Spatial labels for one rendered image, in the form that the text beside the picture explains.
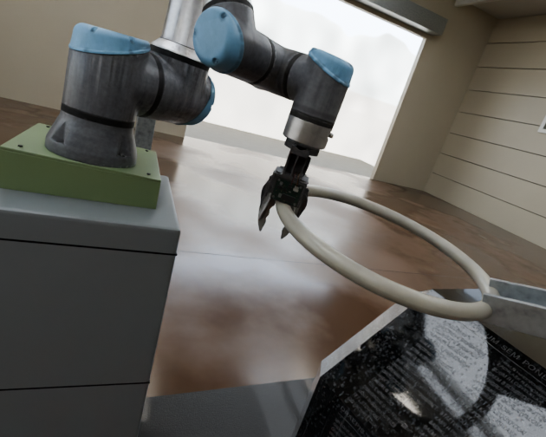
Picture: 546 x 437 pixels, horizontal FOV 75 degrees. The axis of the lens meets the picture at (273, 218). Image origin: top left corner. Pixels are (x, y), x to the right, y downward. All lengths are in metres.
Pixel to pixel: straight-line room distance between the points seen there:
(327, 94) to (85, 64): 0.48
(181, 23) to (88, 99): 0.28
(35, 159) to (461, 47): 9.11
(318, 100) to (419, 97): 8.27
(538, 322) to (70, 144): 0.91
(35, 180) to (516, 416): 1.01
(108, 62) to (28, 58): 6.17
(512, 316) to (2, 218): 0.90
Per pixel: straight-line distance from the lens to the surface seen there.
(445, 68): 9.26
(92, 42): 0.85
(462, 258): 0.94
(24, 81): 7.04
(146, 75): 0.87
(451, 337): 0.89
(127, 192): 0.85
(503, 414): 0.83
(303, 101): 0.68
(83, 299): 0.86
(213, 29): 0.65
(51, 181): 0.86
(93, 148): 0.84
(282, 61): 0.73
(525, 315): 0.73
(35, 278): 0.85
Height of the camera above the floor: 1.16
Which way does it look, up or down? 18 degrees down
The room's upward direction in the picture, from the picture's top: 17 degrees clockwise
